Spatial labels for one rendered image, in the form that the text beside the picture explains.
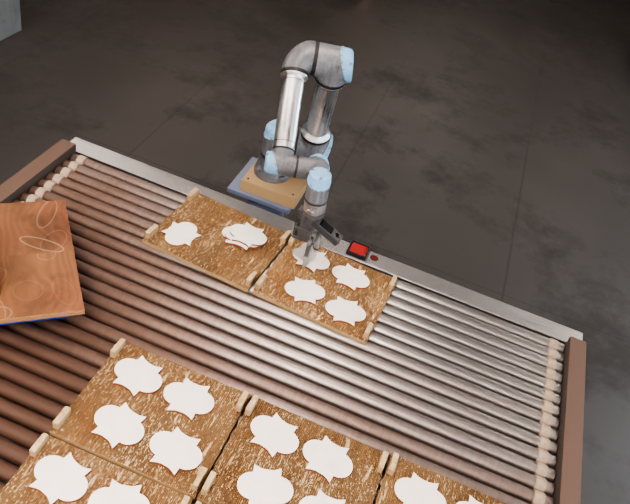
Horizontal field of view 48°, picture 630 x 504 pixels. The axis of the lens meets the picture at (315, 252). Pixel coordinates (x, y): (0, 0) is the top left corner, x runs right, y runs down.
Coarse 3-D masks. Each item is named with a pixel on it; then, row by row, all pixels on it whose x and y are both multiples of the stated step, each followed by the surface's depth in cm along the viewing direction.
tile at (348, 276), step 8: (336, 272) 245; (344, 272) 246; (352, 272) 247; (360, 272) 248; (344, 280) 243; (352, 280) 244; (360, 280) 245; (368, 280) 246; (352, 288) 241; (360, 288) 242
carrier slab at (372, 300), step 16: (288, 256) 248; (336, 256) 253; (272, 272) 240; (288, 272) 241; (304, 272) 243; (320, 272) 245; (368, 272) 250; (272, 288) 234; (336, 288) 240; (368, 288) 244; (384, 288) 246; (288, 304) 230; (304, 304) 231; (320, 304) 233; (368, 304) 238; (384, 304) 239; (320, 320) 227; (368, 320) 232; (352, 336) 225
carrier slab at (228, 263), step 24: (168, 216) 250; (192, 216) 253; (216, 216) 256; (240, 216) 259; (144, 240) 238; (216, 240) 246; (288, 240) 255; (192, 264) 235; (216, 264) 237; (240, 264) 239; (264, 264) 242; (240, 288) 232
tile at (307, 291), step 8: (296, 280) 238; (304, 280) 239; (312, 280) 240; (288, 288) 234; (296, 288) 235; (304, 288) 236; (312, 288) 237; (320, 288) 237; (296, 296) 232; (304, 296) 233; (312, 296) 234; (320, 296) 234; (312, 304) 232
